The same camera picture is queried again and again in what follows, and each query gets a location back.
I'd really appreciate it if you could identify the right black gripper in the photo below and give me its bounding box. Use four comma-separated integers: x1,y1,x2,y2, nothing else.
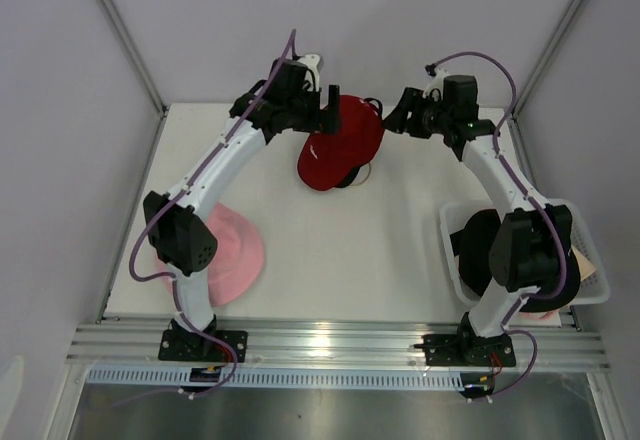
379,88,451,140

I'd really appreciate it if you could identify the red baseball cap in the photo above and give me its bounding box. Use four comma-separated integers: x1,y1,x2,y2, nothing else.
297,93,386,192

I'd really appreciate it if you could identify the black baseball cap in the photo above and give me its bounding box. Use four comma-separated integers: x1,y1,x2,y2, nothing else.
335,96,384,189

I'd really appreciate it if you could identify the pink bucket hat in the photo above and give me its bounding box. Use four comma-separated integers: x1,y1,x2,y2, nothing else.
180,203,265,307

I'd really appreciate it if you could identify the gold wire hat stand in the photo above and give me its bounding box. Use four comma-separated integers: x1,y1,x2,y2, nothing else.
350,163,372,187

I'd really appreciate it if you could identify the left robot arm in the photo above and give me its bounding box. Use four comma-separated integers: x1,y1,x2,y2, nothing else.
143,53,340,361

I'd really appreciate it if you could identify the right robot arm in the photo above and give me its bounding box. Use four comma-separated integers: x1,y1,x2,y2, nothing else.
384,73,572,367

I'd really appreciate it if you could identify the black hat in basket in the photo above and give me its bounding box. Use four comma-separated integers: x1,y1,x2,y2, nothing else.
450,208,580,314

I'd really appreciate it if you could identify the light pink hat in basket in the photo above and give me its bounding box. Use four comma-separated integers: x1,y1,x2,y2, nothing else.
520,310,558,322

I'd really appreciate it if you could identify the white plastic basket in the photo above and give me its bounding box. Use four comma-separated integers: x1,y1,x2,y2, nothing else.
439,198,610,307

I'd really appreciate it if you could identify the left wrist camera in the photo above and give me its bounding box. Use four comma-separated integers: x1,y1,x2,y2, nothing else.
294,53,324,79

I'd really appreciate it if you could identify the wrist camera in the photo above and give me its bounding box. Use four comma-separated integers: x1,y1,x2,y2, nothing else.
294,53,324,79
423,63,449,98

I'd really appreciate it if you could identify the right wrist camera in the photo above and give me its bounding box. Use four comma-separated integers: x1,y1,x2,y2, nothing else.
423,63,449,98

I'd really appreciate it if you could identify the right frame post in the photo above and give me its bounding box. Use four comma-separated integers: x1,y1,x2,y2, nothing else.
511,0,589,120

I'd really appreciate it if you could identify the frame post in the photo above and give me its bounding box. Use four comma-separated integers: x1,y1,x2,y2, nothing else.
77,0,168,117
511,0,589,120

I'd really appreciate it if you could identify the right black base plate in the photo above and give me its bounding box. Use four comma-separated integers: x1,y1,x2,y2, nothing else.
413,333,516,368

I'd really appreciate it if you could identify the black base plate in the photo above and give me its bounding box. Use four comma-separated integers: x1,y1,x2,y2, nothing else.
413,333,516,368
157,328,248,363

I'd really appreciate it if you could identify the left frame post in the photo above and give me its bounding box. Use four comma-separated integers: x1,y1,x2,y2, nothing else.
77,0,168,117

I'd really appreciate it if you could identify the aluminium mounting rail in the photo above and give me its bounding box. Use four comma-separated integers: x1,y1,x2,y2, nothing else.
66,317,610,373

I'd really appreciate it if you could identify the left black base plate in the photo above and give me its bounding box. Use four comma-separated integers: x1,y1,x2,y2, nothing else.
157,328,248,363

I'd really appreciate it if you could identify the white slotted cable duct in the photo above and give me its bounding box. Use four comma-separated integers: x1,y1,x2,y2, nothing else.
87,365,464,391

